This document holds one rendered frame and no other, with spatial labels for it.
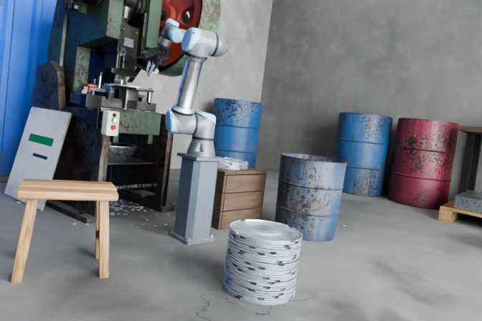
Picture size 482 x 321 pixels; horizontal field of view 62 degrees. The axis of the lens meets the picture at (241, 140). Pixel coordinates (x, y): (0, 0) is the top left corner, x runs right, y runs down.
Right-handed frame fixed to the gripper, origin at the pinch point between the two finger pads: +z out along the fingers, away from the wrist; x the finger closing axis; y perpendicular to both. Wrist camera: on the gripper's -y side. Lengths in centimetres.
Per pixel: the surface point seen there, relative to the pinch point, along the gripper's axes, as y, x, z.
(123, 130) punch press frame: -7.8, -7.9, 34.5
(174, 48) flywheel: 38.3, 26.0, -14.0
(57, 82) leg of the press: -23, 46, 33
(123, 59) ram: -2.8, 21.2, 0.9
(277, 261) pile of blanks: -36, -137, 14
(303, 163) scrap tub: 47, -96, 1
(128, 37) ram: 1.1, 29.8, -11.2
